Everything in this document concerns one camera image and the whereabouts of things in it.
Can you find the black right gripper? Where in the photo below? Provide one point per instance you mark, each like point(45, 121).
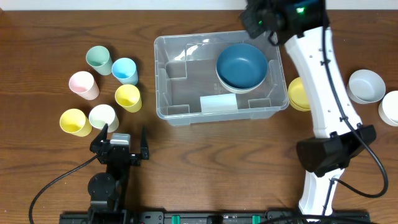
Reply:
point(249, 17)

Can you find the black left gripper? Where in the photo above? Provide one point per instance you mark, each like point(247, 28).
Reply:
point(119, 154)

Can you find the yellow bowl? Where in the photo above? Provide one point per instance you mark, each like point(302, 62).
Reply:
point(297, 96)

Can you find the light grey-blue bowl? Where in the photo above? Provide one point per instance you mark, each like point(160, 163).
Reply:
point(365, 87)

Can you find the white bowl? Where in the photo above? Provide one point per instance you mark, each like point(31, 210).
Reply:
point(388, 108)

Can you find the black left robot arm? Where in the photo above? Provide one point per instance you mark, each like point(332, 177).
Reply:
point(108, 189)

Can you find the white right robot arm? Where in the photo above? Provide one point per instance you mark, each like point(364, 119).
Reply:
point(339, 134)

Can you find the yellow cup near container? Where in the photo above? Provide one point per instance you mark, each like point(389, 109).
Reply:
point(129, 97)

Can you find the clear plastic storage container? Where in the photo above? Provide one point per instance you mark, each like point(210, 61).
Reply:
point(189, 91)

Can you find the pale mint cup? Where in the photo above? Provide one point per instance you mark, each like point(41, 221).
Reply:
point(104, 114)

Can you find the yellow cup front left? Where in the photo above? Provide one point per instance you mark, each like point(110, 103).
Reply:
point(74, 121)

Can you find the dark blue bowl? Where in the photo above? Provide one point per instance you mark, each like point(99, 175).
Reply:
point(241, 58)

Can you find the pink cup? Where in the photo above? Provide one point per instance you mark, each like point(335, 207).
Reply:
point(83, 84)

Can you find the light blue cup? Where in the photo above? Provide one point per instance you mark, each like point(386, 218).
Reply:
point(125, 70)

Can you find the pale bowl under blue bowl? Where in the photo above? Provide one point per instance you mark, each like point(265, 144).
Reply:
point(241, 83)

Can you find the green cup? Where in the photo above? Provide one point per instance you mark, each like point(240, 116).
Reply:
point(99, 58)

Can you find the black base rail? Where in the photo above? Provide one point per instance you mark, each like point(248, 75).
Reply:
point(271, 216)

